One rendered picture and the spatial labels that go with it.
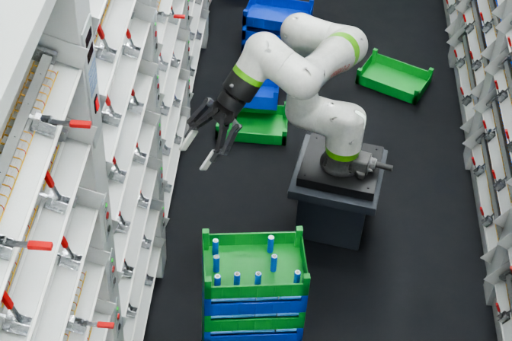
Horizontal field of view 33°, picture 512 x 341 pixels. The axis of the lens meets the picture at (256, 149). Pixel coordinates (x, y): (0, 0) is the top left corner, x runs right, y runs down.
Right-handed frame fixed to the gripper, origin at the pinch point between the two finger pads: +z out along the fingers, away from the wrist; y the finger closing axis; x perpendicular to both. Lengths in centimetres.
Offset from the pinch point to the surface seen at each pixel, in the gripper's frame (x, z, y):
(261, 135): -113, 18, 39
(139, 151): 6.0, 9.6, 12.6
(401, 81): -178, -27, 26
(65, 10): 90, -38, -11
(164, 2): -20, -22, 50
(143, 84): 7.2, -6.9, 22.7
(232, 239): -18.9, 19.8, -16.3
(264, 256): -22.9, 18.4, -26.4
